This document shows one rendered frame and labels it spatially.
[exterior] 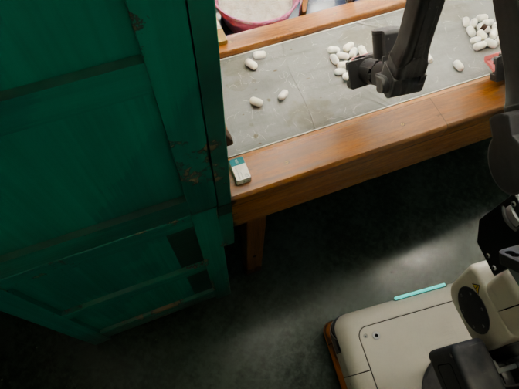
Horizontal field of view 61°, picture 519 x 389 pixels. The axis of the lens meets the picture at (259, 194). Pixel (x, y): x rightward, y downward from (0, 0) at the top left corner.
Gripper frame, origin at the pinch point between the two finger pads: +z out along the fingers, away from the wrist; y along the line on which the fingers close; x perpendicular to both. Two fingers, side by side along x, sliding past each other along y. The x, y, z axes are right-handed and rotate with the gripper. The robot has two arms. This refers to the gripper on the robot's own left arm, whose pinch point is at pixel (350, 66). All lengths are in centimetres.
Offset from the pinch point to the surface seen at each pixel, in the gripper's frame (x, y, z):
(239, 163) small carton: 12.2, 35.2, -9.0
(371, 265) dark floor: 84, -12, 27
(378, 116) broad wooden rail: 12.5, -2.6, -6.7
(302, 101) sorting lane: 6.3, 12.7, 4.4
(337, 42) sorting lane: -3.9, -4.7, 16.0
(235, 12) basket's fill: -17.0, 17.9, 33.0
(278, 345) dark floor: 94, 34, 16
